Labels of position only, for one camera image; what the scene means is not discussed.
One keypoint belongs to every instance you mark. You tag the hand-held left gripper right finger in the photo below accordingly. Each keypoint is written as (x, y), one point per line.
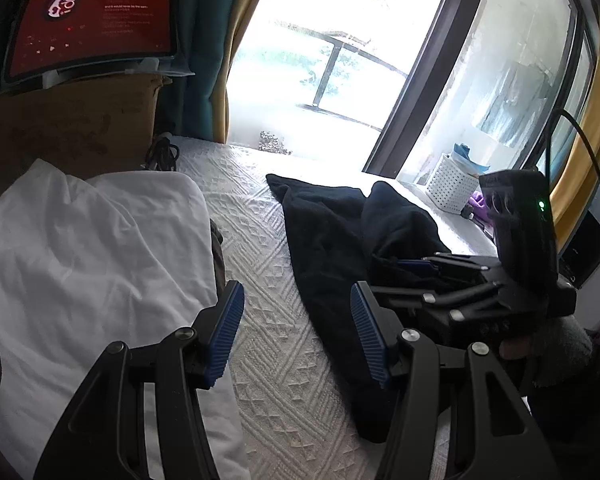
(370, 335)

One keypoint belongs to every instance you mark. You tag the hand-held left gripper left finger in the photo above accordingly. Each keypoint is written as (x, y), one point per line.
(225, 335)

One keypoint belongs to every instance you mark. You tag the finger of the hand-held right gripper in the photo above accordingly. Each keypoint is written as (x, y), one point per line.
(415, 264)
(450, 297)

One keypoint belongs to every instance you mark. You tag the black t-shirt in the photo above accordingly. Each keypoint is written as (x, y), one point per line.
(330, 240)

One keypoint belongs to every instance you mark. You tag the person's right forearm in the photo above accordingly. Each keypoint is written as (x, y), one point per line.
(562, 355)

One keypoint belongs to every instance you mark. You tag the hanging pale clothes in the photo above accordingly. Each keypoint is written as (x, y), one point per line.
(515, 105)

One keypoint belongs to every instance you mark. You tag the person's right hand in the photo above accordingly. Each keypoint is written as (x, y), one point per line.
(515, 347)

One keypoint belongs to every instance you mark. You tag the purple object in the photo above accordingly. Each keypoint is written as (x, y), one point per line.
(479, 205)

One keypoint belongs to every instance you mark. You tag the white textured bedspread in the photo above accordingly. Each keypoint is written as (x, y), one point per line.
(280, 360)

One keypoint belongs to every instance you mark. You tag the black box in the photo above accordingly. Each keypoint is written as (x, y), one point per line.
(585, 250)

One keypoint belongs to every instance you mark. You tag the white perforated basket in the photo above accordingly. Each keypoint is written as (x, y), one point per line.
(450, 185)

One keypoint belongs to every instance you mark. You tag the blue cloth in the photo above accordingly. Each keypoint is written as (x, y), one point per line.
(470, 160)

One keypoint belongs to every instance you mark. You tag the white pillow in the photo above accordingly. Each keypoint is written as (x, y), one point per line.
(80, 260)

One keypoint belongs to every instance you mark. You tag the potted plant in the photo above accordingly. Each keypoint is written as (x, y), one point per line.
(275, 142)

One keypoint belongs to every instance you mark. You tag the dark balcony railing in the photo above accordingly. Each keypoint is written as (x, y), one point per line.
(330, 65)

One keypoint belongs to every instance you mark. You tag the brown cardboard box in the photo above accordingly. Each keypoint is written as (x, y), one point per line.
(55, 125)

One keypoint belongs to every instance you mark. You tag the tablet with red screen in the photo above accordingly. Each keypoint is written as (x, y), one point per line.
(95, 15)

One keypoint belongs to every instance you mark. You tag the dark sliding door frame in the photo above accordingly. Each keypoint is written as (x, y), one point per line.
(430, 70)

